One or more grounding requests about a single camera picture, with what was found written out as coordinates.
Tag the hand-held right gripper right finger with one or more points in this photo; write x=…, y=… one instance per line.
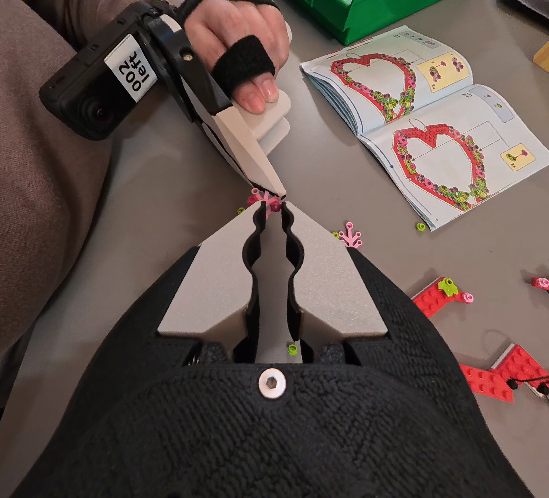
x=334, y=288

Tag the lego instruction booklet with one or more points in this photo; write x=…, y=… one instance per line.
x=446, y=121

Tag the red lego section with pink flowers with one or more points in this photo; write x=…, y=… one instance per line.
x=541, y=283

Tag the pink lego flower stem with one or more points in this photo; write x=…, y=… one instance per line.
x=275, y=206

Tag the light pink lego stem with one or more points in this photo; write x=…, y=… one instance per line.
x=351, y=237

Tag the red lego section with lime leaf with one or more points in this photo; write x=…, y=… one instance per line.
x=429, y=298

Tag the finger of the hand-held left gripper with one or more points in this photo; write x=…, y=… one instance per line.
x=246, y=146
x=216, y=140

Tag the person's torso in brown sweater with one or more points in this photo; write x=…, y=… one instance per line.
x=34, y=185

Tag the person's left hand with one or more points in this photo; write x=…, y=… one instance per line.
x=223, y=26

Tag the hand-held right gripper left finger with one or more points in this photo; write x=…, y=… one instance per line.
x=214, y=283

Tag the yellow lego plate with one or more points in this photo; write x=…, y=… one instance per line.
x=544, y=54

